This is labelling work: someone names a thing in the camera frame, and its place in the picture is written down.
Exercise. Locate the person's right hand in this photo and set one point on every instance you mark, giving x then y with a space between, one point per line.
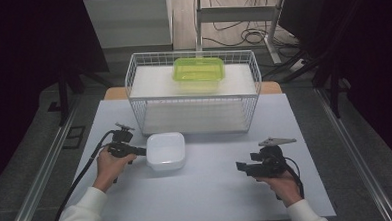
285 186

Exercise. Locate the metal floor rail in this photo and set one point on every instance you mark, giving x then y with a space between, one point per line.
43 170
356 157

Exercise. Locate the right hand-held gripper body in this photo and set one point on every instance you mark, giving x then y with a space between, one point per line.
271 164

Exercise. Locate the wooden table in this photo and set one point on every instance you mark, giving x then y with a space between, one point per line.
115 94

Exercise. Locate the white cabinet panel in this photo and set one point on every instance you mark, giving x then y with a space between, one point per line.
130 23

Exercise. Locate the black stand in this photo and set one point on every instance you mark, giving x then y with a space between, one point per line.
63 96
334 84

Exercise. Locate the black curtain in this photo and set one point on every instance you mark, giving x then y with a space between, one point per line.
382 65
25 64

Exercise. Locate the person's left hand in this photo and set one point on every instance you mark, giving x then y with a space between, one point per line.
108 171

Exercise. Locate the white power strip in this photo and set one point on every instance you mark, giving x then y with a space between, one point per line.
298 65

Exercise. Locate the green lidded plastic container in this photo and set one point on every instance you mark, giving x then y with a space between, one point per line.
198 69

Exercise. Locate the white desk frame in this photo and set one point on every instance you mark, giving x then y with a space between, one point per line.
236 14

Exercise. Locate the white square bowl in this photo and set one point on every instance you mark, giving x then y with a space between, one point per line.
165 152

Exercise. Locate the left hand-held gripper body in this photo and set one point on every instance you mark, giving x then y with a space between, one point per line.
122 148

